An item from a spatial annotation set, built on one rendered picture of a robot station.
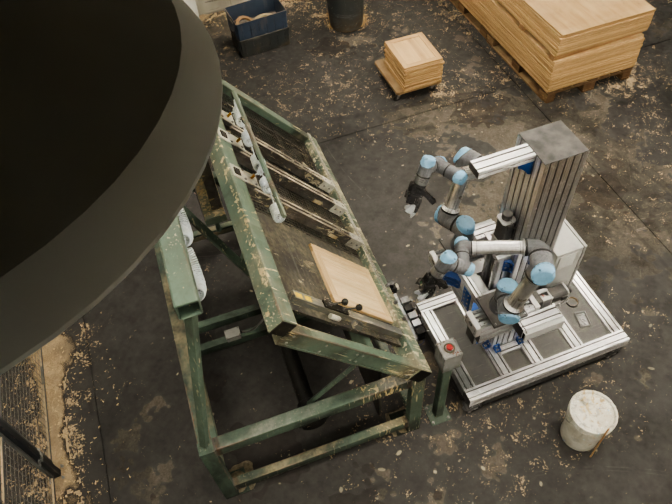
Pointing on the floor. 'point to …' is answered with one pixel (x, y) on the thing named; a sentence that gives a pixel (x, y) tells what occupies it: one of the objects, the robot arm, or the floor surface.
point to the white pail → (588, 420)
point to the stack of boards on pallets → (562, 39)
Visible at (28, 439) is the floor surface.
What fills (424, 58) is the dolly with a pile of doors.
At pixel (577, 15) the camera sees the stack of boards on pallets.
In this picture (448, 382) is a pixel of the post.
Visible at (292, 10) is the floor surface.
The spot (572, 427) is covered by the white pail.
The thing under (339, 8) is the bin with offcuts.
